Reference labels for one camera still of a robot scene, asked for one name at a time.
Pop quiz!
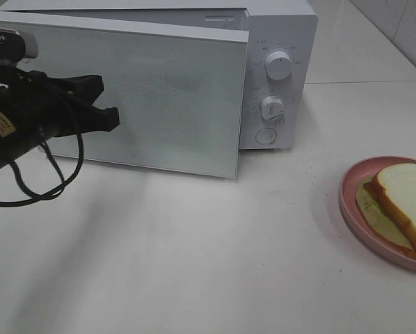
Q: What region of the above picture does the round door release button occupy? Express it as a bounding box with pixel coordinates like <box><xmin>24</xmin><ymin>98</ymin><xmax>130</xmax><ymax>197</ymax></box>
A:
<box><xmin>255</xmin><ymin>128</ymin><xmax>277</xmax><ymax>145</ymax></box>

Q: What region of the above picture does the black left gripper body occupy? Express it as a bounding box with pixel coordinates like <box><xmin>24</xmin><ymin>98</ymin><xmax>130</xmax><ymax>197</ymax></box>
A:
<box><xmin>0</xmin><ymin>65</ymin><xmax>86</xmax><ymax>146</ymax></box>

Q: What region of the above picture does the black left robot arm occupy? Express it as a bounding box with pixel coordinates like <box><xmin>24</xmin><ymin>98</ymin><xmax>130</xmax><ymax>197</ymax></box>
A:
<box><xmin>0</xmin><ymin>65</ymin><xmax>120</xmax><ymax>169</ymax></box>

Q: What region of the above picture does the white microwave knob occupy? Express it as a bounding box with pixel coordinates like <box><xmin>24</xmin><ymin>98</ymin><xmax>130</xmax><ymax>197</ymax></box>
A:
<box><xmin>259</xmin><ymin>95</ymin><xmax>285</xmax><ymax>122</ymax></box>
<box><xmin>264</xmin><ymin>49</ymin><xmax>294</xmax><ymax>81</ymax></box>

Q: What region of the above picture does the white microwave door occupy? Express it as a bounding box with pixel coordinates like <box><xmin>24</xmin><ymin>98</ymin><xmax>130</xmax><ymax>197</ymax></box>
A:
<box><xmin>0</xmin><ymin>12</ymin><xmax>248</xmax><ymax>178</ymax></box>

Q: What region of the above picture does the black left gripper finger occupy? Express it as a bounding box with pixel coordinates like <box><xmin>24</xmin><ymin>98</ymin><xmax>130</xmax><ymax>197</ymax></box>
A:
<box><xmin>51</xmin><ymin>75</ymin><xmax>104</xmax><ymax>104</ymax></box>
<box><xmin>79</xmin><ymin>105</ymin><xmax>120</xmax><ymax>134</ymax></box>

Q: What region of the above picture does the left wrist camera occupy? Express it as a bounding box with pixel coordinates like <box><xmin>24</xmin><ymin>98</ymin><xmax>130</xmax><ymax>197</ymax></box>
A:
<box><xmin>0</xmin><ymin>28</ymin><xmax>38</xmax><ymax>67</ymax></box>

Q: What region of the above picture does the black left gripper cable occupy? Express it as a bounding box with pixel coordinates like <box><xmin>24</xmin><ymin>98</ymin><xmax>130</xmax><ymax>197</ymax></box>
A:
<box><xmin>0</xmin><ymin>74</ymin><xmax>86</xmax><ymax>209</ymax></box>

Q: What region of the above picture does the toast sandwich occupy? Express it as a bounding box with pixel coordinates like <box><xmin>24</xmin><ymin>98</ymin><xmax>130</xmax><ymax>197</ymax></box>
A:
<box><xmin>356</xmin><ymin>163</ymin><xmax>416</xmax><ymax>260</ymax></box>

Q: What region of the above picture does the white microwave oven body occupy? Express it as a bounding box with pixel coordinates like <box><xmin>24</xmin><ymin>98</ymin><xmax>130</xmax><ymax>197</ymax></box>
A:
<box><xmin>0</xmin><ymin>1</ymin><xmax>318</xmax><ymax>150</ymax></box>

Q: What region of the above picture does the pink plate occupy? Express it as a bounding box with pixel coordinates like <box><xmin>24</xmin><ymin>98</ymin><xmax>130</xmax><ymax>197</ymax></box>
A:
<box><xmin>339</xmin><ymin>156</ymin><xmax>416</xmax><ymax>272</ymax></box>

